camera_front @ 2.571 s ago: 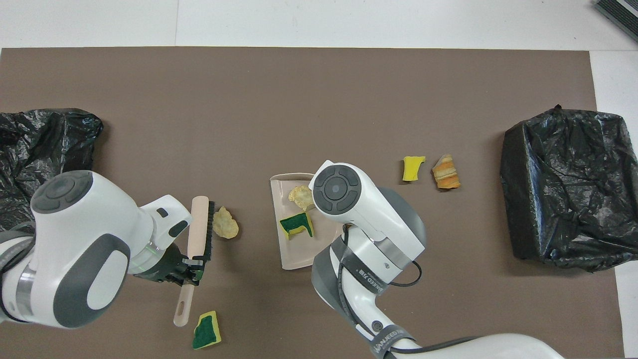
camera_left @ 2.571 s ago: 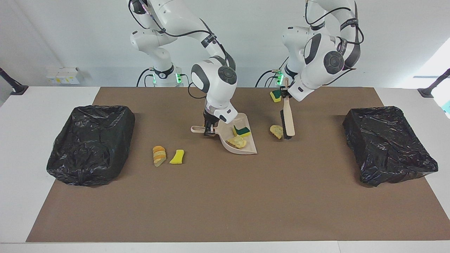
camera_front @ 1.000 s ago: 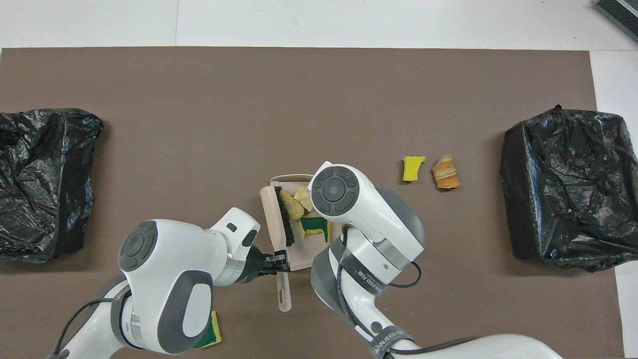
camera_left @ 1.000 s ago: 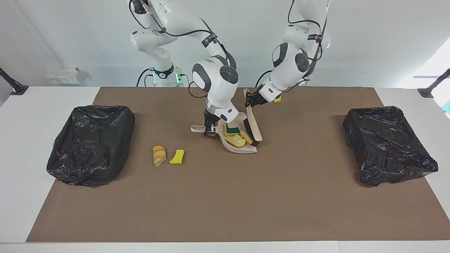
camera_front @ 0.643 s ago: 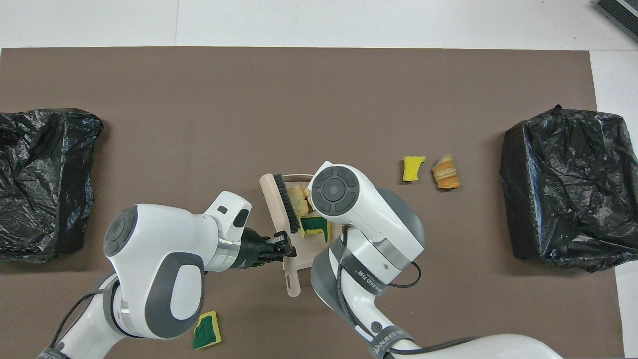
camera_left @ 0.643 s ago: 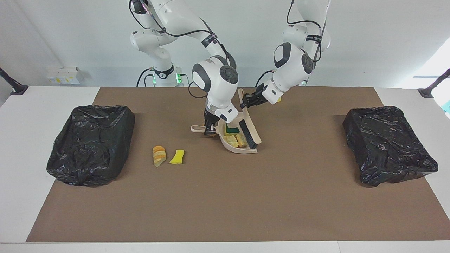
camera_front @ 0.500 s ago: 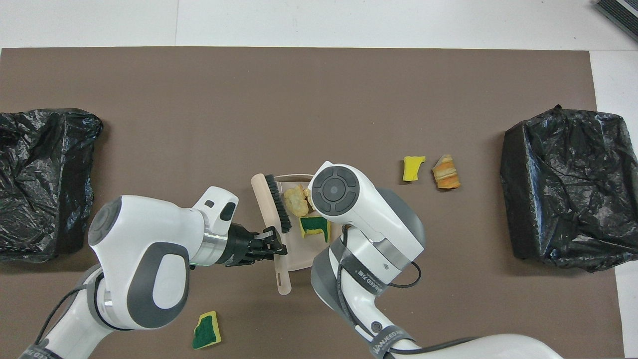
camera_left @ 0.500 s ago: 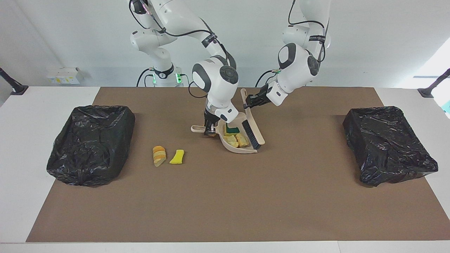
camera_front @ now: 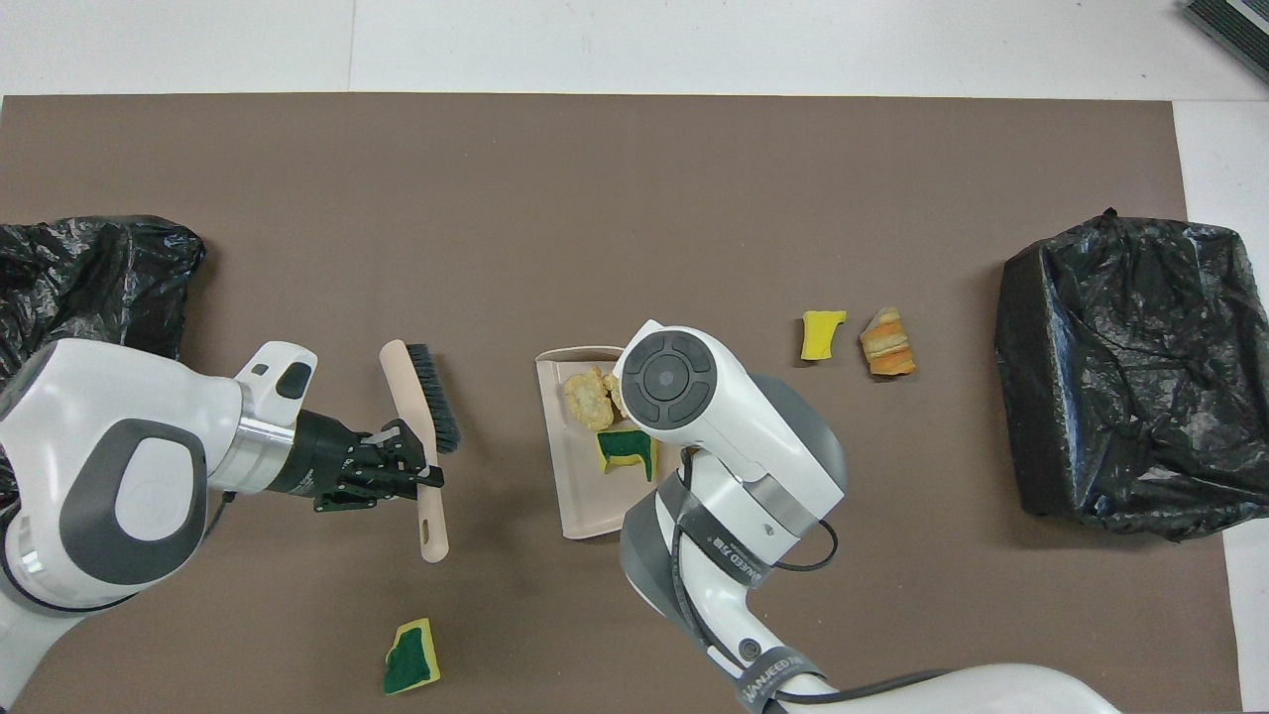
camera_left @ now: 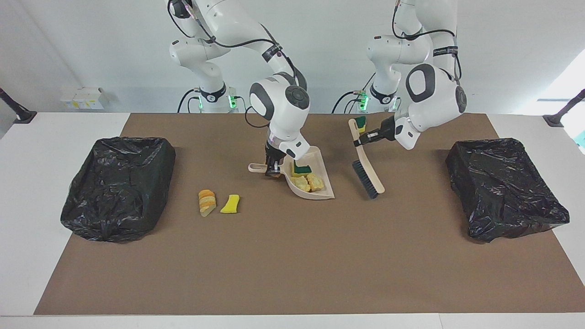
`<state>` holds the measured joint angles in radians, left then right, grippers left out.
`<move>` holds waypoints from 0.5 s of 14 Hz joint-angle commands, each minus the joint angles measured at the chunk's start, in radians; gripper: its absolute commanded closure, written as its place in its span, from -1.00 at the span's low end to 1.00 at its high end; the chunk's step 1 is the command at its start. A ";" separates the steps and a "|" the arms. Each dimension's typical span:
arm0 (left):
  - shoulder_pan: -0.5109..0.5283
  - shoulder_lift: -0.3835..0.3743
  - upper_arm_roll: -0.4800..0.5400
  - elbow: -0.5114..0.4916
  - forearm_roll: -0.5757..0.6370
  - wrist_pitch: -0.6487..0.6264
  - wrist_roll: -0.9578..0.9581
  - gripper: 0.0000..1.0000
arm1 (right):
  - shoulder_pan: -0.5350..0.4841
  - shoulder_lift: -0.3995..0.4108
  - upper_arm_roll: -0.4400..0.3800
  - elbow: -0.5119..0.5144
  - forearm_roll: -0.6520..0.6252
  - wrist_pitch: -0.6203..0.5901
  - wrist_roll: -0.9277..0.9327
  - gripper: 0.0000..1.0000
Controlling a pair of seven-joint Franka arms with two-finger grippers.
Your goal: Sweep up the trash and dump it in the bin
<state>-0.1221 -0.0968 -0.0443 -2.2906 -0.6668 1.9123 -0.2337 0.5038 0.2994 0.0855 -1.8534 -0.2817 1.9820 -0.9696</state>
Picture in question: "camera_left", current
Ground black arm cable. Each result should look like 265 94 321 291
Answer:
392 0 461 80
167 0 308 128

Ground brown table mat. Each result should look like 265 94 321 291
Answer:
34 113 585 316

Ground beige brush with black bristles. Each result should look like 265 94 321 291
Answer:
348 118 386 200

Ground black camera stand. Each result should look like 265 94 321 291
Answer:
543 89 585 127
0 88 37 124

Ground beige plastic dustpan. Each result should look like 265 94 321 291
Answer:
248 146 335 201

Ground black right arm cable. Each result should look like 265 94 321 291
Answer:
167 0 308 128

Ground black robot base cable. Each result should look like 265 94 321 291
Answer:
331 89 366 114
177 88 202 113

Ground plain yellow sponge piece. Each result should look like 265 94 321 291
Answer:
220 194 240 214

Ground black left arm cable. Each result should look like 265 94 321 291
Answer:
392 0 461 80

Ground white cardboard boxes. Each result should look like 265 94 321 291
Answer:
60 87 110 110

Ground bin with black trash bag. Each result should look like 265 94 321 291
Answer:
60 136 176 243
446 138 570 243

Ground orange striped sponge piece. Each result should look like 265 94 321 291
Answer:
198 189 217 218

